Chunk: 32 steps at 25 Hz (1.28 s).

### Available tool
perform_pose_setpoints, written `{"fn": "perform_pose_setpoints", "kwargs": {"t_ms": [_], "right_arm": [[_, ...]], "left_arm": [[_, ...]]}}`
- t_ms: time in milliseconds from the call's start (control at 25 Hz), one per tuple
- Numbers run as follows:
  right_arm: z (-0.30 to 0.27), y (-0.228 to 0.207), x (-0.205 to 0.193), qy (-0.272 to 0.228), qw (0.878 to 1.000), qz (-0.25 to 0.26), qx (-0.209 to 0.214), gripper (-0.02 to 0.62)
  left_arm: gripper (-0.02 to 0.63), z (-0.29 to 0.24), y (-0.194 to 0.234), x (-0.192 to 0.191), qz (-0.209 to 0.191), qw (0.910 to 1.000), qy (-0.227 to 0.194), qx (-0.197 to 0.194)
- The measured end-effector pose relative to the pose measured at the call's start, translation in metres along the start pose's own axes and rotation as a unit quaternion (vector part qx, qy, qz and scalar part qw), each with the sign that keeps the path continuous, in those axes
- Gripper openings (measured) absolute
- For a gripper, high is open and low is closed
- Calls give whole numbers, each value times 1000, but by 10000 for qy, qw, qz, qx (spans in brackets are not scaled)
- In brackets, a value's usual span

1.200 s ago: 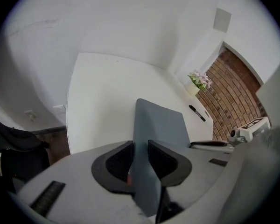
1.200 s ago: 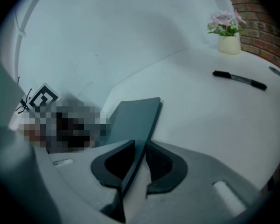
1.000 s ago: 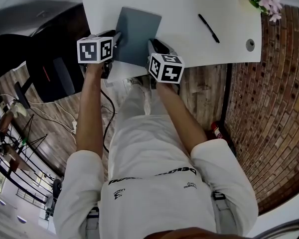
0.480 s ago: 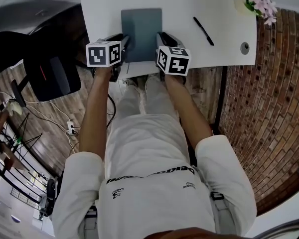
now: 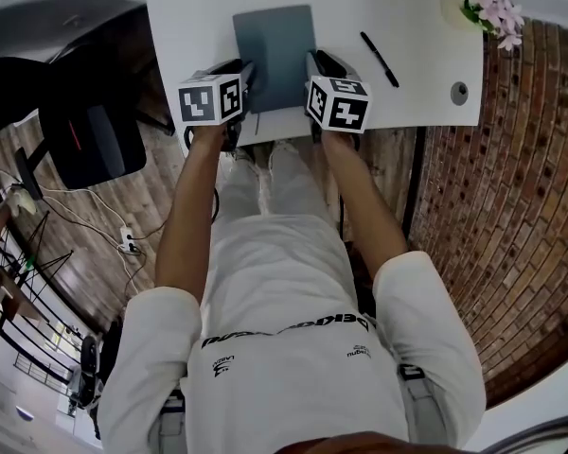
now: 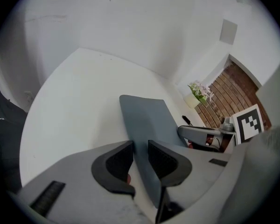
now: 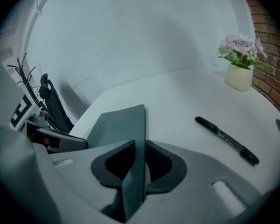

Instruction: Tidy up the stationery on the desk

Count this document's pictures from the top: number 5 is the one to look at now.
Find white vase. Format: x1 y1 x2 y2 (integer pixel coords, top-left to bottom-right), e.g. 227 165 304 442
439 0 475 30

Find wooden side table wire legs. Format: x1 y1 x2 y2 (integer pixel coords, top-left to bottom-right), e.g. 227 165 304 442
0 203 76 323

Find black pen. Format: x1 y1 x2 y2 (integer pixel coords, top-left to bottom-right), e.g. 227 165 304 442
359 30 401 89

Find white shoe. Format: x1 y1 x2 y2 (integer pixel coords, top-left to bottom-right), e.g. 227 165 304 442
8 188 38 216

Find black office chair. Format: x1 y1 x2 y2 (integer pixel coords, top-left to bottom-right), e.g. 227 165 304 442
0 40 177 203

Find person's left forearm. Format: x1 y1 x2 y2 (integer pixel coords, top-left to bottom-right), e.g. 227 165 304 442
154 125 232 298

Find person's right forearm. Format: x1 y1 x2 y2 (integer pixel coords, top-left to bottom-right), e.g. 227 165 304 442
320 130 412 284

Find grey shoulder strap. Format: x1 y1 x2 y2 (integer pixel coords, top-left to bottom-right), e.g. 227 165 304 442
159 393 186 454
397 362 449 444

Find white power cable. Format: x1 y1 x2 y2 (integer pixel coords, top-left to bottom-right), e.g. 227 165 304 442
0 167 146 297

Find white power strip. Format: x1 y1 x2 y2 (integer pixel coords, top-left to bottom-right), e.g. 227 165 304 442
117 224 139 255

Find pink flower bunch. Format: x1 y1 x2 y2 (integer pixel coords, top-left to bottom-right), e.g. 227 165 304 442
458 0 526 52

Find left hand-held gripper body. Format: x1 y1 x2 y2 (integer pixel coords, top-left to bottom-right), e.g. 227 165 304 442
178 68 245 153

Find black metal railing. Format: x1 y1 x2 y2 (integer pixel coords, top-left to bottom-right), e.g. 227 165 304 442
0 281 100 396

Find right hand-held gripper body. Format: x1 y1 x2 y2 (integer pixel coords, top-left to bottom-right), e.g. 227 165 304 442
305 74 373 148

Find person's white shirt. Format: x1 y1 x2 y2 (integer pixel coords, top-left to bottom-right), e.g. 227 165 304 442
97 213 488 454

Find white desk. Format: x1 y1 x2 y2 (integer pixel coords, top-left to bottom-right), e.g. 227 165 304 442
143 0 484 160

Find person's light trousers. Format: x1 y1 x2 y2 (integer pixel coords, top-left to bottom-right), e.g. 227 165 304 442
215 138 343 224

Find grey notebook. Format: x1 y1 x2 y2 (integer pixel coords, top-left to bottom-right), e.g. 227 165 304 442
231 4 319 137

